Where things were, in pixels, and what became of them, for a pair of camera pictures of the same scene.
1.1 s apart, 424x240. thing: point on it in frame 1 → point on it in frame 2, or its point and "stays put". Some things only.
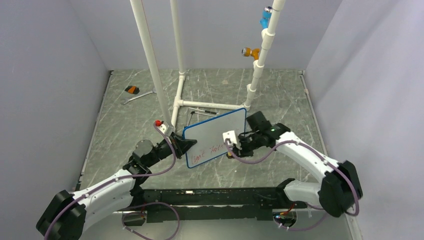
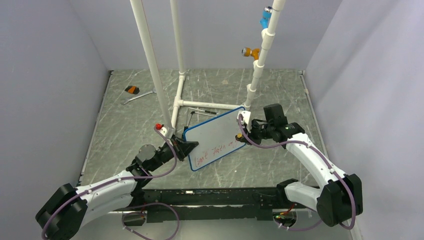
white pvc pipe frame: x=269 y=32 stays put
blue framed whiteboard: x=208 y=134 stays put
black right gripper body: x=248 y=144 → x=258 y=132
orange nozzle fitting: x=248 y=52 stays put
